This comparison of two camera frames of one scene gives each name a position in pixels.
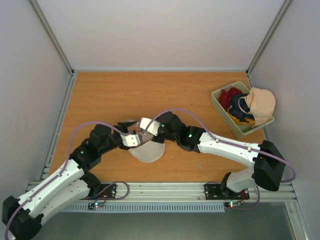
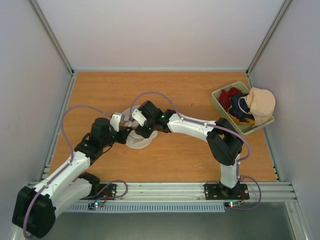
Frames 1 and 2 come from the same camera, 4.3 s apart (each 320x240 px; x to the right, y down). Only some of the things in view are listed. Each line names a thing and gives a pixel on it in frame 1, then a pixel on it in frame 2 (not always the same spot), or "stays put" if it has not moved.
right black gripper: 158,135 → 141,129
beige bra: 261,103 stays put
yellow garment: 251,121 stays put
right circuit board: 232,204 stays put
